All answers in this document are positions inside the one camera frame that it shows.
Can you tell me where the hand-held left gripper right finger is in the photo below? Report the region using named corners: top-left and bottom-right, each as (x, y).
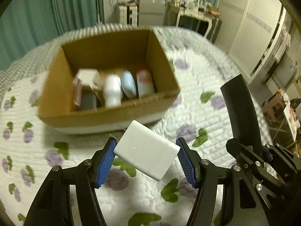
top-left (176, 137), bottom-right (266, 226)

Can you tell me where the brown cardboard box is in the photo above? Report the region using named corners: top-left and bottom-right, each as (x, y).
top-left (38, 27), bottom-right (181, 135)

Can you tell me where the wooden stool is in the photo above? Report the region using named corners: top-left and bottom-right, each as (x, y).
top-left (262, 92), bottom-right (286, 120)

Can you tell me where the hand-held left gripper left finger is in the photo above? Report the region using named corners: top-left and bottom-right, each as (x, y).
top-left (24, 137), bottom-right (118, 226)

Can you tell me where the white box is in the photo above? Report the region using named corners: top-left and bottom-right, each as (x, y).
top-left (113, 120), bottom-right (181, 181)

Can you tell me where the small white carton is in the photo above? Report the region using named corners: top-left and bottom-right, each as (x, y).
top-left (72, 69), bottom-right (100, 90)

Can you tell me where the black power adapter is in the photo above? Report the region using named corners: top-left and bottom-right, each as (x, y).
top-left (80, 92), bottom-right (98, 111)

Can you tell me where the dark suitcase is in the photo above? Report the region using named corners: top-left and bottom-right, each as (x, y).
top-left (210, 18), bottom-right (223, 44)

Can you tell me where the white dressing table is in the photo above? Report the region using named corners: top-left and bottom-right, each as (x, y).
top-left (168, 3), bottom-right (220, 39)

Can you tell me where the white bottle red label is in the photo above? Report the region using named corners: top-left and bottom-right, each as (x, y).
top-left (136, 67), bottom-right (156, 98)

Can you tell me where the grey fridge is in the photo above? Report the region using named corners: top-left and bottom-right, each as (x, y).
top-left (138, 0), bottom-right (166, 26)

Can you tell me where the white floral quilt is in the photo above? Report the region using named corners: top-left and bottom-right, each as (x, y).
top-left (0, 26), bottom-right (278, 226)

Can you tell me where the white cabinet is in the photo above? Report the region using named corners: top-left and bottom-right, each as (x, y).
top-left (119, 3), bottom-right (138, 26)

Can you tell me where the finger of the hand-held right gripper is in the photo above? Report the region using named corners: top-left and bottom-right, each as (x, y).
top-left (226, 138), bottom-right (285, 208)
top-left (261, 143), bottom-right (301, 184)

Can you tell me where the light blue oval bottle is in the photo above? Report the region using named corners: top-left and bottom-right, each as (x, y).
top-left (121, 71), bottom-right (137, 99)

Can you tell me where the white plastic bottle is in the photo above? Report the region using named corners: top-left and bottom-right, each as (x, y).
top-left (102, 74), bottom-right (124, 107)

